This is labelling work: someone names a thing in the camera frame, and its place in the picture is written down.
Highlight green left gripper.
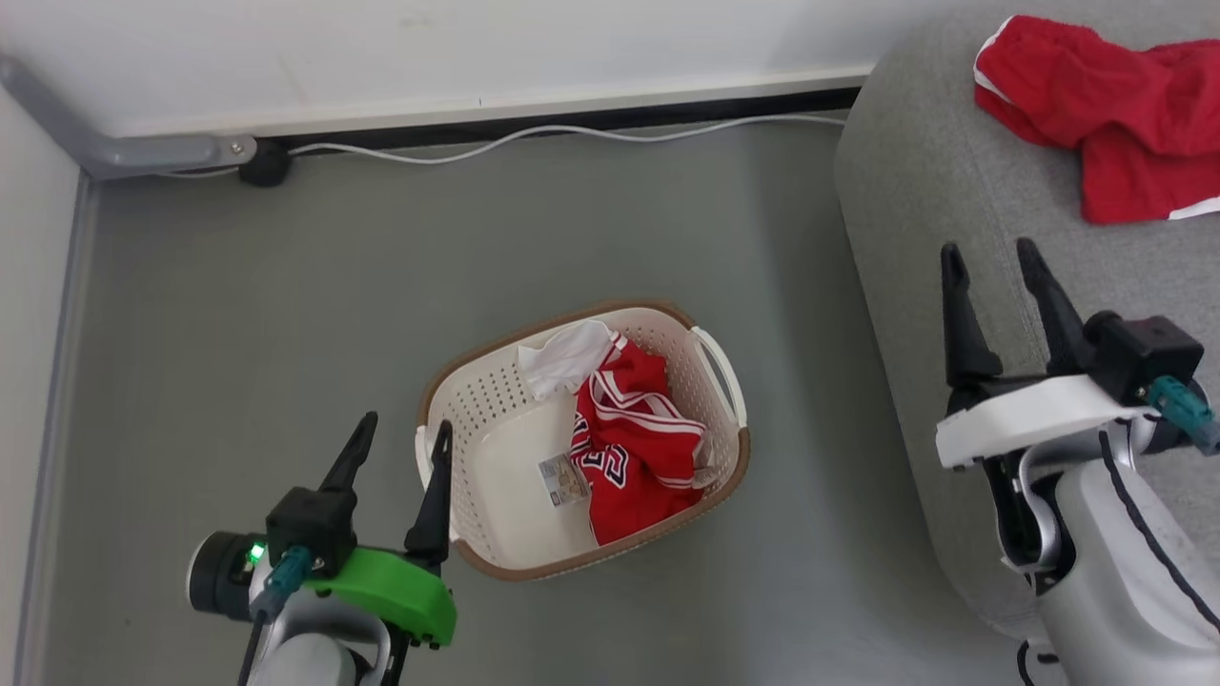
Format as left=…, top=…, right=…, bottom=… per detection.
left=303, top=411, right=458, bottom=651

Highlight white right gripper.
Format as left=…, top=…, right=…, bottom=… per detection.
left=935, top=237, right=1160, bottom=470

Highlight red jersey white sleeves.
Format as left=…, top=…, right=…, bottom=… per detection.
left=518, top=320, right=718, bottom=547

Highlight red shorts white trim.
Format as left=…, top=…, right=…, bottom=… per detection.
left=973, top=14, right=1220, bottom=226

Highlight grey fabric sofa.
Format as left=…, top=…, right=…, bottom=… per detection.
left=835, top=0, right=1220, bottom=639

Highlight cream laundry basket brown rim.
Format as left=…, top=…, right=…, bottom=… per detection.
left=415, top=300, right=752, bottom=583

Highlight paper label sticker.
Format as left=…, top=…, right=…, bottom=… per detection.
left=538, top=454, right=590, bottom=508

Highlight black round door stopper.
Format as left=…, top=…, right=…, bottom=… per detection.
left=238, top=138, right=292, bottom=188

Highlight teal left camera connector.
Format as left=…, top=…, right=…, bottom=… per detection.
left=250, top=545, right=315, bottom=620

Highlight teal camera connector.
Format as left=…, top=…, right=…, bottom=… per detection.
left=250, top=545, right=315, bottom=620
left=1147, top=375, right=1220, bottom=455

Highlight teal right camera connector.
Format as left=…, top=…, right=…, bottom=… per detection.
left=1147, top=375, right=1220, bottom=455

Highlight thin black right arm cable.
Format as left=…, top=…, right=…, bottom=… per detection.
left=1099, top=431, right=1220, bottom=635

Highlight white floor cable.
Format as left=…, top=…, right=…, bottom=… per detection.
left=157, top=113, right=847, bottom=180

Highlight grey angled cable conduit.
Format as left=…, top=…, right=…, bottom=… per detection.
left=0, top=55, right=258, bottom=182

